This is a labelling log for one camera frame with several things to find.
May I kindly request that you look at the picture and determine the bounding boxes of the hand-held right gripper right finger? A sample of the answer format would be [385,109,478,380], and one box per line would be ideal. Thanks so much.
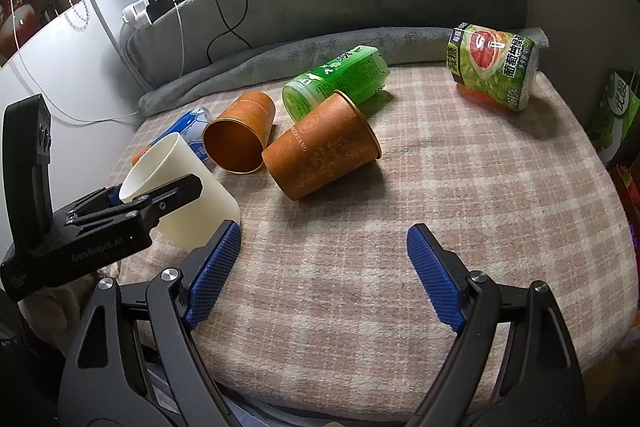
[400,223,587,427]

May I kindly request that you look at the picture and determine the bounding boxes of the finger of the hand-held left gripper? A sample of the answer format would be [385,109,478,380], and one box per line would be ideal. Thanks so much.
[65,183,123,219]
[120,173,204,235]

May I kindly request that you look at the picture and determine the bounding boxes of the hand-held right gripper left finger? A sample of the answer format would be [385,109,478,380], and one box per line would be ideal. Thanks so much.
[57,219,242,427]

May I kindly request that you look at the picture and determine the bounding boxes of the white cup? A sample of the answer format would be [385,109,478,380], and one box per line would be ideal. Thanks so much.
[119,132,242,254]

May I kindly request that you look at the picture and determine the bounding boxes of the orange paper cup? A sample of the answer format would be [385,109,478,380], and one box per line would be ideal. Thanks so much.
[261,90,383,200]
[201,90,277,174]

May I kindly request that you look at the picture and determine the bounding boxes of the plaid blanket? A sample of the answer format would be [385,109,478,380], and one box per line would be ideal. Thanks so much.
[107,62,633,413]

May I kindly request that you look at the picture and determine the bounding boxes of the white power strip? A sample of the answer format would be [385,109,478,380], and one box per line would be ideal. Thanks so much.
[122,0,166,30]

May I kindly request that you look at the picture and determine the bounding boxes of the black charger plug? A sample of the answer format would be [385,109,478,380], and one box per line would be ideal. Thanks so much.
[146,0,179,20]

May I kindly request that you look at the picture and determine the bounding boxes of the green drink can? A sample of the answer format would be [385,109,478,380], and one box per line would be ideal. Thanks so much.
[281,45,391,124]

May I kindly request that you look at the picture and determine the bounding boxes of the red box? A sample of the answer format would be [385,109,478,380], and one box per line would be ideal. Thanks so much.
[609,164,640,228]

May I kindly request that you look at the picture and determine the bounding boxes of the grapefruit label drink bottle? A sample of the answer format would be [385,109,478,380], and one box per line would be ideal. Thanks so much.
[445,23,542,112]

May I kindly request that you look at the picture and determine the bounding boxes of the green carton box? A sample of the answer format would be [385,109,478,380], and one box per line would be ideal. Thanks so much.
[589,68,640,166]

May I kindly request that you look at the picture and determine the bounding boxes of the white cable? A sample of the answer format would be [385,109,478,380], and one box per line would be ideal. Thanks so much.
[7,0,140,126]

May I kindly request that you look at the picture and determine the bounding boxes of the black cable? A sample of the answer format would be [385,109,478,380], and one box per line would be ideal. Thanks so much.
[206,0,256,64]

